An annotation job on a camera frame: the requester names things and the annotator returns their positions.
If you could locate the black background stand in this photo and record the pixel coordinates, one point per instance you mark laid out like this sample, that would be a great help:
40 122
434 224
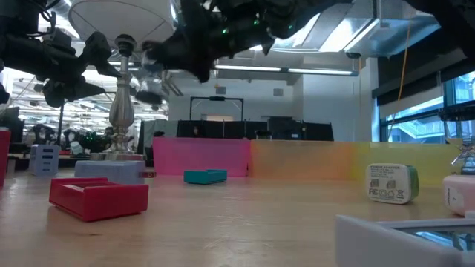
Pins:
60 122

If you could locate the yellow translucent bin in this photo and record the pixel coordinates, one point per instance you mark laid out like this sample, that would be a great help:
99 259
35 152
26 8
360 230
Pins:
430 155

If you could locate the black background frame rig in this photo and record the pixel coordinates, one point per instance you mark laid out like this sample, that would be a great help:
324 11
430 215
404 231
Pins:
217 98

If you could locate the black ceiling security camera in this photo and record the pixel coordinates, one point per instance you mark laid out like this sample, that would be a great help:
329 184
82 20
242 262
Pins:
353 55

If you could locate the small white container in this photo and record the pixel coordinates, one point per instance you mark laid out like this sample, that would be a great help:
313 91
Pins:
76 148

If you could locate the black background monitor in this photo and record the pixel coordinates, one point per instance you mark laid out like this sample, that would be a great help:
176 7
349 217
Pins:
13 124

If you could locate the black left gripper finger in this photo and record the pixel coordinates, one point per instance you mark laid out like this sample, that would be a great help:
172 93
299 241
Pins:
98 48
67 91

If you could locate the orange translucent bin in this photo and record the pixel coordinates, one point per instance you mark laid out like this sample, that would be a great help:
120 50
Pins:
300 159

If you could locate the small grey cup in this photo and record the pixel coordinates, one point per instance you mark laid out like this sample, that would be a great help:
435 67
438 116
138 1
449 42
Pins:
11 166

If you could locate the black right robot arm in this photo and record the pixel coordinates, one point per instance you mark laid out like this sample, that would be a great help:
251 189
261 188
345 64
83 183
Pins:
452 22

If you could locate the white and green power adapter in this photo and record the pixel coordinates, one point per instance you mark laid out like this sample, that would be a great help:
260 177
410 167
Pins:
389 184

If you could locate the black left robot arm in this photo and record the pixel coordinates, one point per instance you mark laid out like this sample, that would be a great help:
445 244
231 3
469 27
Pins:
15 15

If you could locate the lavender multi-port charger block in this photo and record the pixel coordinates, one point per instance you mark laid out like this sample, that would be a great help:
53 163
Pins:
44 159

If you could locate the pink translucent bin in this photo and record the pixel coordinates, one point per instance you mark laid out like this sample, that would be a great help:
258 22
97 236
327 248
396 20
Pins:
200 155

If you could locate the white rectangular frame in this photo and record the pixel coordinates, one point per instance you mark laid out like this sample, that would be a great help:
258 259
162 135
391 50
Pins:
371 244

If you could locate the grey wall vent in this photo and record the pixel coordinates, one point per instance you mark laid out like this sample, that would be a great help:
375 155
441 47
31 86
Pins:
278 92
220 90

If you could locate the teal plastic box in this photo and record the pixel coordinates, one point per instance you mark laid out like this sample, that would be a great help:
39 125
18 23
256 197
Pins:
205 177

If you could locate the lavender rectangular box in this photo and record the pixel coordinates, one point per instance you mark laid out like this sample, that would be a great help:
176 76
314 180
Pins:
111 172

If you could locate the grey fabric panel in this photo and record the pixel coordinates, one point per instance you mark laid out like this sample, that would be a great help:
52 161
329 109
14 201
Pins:
163 128

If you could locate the red block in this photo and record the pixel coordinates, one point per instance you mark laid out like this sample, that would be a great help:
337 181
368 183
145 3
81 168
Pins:
3 159

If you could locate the window with black frame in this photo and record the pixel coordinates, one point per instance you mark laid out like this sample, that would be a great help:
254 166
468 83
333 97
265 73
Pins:
415 130

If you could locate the silver table lamp white shade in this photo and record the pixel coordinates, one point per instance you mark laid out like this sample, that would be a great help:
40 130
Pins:
122 111

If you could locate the black background partition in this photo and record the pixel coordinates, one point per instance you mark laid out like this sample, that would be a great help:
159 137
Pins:
237 130

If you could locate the pale pink power adapter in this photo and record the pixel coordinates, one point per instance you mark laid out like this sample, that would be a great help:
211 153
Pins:
462 194

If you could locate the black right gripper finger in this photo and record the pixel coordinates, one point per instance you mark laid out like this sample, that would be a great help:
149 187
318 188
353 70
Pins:
167 52
203 68

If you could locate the red plastic box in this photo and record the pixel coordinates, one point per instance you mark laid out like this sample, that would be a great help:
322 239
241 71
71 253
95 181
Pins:
100 202

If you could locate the small red item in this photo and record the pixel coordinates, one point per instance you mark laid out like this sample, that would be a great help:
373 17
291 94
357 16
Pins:
147 174

